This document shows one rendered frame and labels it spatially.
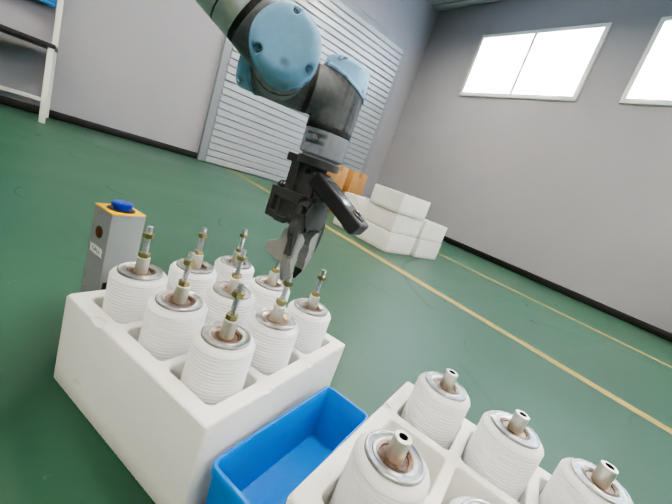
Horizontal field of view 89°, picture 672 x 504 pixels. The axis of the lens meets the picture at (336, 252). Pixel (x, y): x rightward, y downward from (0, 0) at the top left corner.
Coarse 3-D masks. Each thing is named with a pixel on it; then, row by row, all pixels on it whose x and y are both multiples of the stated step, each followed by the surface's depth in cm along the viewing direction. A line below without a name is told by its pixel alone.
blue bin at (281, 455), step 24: (312, 408) 68; (336, 408) 70; (264, 432) 55; (288, 432) 62; (312, 432) 72; (336, 432) 70; (240, 456) 51; (264, 456) 58; (288, 456) 65; (312, 456) 67; (216, 480) 45; (240, 480) 54; (264, 480) 59; (288, 480) 61
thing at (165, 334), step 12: (144, 312) 56; (156, 312) 53; (168, 312) 53; (180, 312) 54; (192, 312) 55; (204, 312) 58; (144, 324) 55; (156, 324) 53; (168, 324) 53; (180, 324) 54; (192, 324) 55; (144, 336) 55; (156, 336) 54; (168, 336) 54; (180, 336) 55; (156, 348) 54; (168, 348) 55; (180, 348) 56
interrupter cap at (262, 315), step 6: (258, 312) 62; (264, 312) 63; (270, 312) 64; (258, 318) 60; (264, 318) 61; (282, 318) 64; (288, 318) 64; (264, 324) 59; (270, 324) 60; (276, 324) 60; (282, 324) 61; (288, 324) 62; (294, 324) 62; (282, 330) 59
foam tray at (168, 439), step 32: (64, 320) 62; (96, 320) 57; (64, 352) 62; (96, 352) 56; (128, 352) 52; (320, 352) 71; (64, 384) 63; (96, 384) 57; (128, 384) 52; (160, 384) 48; (256, 384) 55; (288, 384) 60; (320, 384) 74; (96, 416) 57; (128, 416) 53; (160, 416) 49; (192, 416) 45; (224, 416) 47; (256, 416) 54; (128, 448) 53; (160, 448) 49; (192, 448) 45; (224, 448) 50; (160, 480) 49; (192, 480) 46
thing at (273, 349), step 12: (252, 324) 59; (252, 336) 59; (264, 336) 58; (276, 336) 58; (288, 336) 60; (264, 348) 59; (276, 348) 59; (288, 348) 61; (252, 360) 60; (264, 360) 59; (276, 360) 60; (288, 360) 63; (264, 372) 60
